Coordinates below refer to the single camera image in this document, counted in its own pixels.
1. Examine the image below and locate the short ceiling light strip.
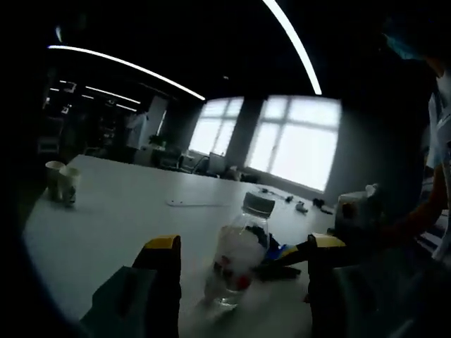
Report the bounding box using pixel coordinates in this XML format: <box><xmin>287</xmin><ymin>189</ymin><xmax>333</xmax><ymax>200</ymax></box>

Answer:
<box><xmin>83</xmin><ymin>85</ymin><xmax>142</xmax><ymax>106</ymax></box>

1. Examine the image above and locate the clear water bottle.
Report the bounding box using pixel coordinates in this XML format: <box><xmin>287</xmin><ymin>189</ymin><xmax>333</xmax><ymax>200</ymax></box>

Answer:
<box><xmin>204</xmin><ymin>192</ymin><xmax>276</xmax><ymax>308</ymax></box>

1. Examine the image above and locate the white tabletop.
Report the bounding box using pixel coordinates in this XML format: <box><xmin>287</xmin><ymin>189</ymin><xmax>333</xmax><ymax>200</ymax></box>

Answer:
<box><xmin>23</xmin><ymin>154</ymin><xmax>339</xmax><ymax>338</ymax></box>

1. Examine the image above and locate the long ceiling light strip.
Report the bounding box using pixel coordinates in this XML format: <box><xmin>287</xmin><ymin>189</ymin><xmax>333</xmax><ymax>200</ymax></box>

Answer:
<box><xmin>262</xmin><ymin>0</ymin><xmax>323</xmax><ymax>96</ymax></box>
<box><xmin>47</xmin><ymin>44</ymin><xmax>206</xmax><ymax>102</ymax></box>

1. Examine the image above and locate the white printed paper cup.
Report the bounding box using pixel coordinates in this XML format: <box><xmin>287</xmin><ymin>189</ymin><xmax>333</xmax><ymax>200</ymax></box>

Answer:
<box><xmin>58</xmin><ymin>165</ymin><xmax>82</xmax><ymax>208</ymax></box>
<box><xmin>45</xmin><ymin>160</ymin><xmax>67</xmax><ymax>202</ymax></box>

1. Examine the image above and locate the large bright window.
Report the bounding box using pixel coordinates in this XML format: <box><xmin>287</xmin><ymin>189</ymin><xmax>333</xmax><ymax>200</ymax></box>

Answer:
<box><xmin>246</xmin><ymin>95</ymin><xmax>342</xmax><ymax>194</ymax></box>
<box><xmin>188</xmin><ymin>97</ymin><xmax>245</xmax><ymax>158</ymax></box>

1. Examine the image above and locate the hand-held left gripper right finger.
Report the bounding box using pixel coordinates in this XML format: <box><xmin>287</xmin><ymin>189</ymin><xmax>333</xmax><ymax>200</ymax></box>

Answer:
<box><xmin>306</xmin><ymin>232</ymin><xmax>419</xmax><ymax>338</ymax></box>

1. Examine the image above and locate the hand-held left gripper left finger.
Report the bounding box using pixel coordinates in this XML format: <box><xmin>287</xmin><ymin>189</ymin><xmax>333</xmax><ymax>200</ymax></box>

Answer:
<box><xmin>80</xmin><ymin>234</ymin><xmax>182</xmax><ymax>338</ymax></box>

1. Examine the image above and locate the group of small dark objects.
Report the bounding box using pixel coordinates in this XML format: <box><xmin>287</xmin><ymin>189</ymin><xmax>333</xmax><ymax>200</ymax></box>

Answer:
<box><xmin>252</xmin><ymin>187</ymin><xmax>336</xmax><ymax>216</ymax></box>

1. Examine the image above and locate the blue tissue pack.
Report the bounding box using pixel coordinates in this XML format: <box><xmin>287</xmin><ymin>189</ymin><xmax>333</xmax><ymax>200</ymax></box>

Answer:
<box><xmin>266</xmin><ymin>234</ymin><xmax>294</xmax><ymax>264</ymax></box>

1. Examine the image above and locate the white tabletop cable cover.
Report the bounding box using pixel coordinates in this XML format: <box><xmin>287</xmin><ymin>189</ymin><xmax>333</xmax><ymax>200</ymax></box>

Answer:
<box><xmin>165</xmin><ymin>198</ymin><xmax>230</xmax><ymax>209</ymax></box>

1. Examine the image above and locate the person's head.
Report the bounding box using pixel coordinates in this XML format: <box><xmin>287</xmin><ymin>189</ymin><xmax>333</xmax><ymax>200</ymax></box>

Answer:
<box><xmin>382</xmin><ymin>13</ymin><xmax>451</xmax><ymax>86</ymax></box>

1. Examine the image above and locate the cluster of grey office chairs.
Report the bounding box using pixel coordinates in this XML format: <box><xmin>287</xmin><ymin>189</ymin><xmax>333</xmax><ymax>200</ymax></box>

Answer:
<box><xmin>151</xmin><ymin>146</ymin><xmax>255</xmax><ymax>183</ymax></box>

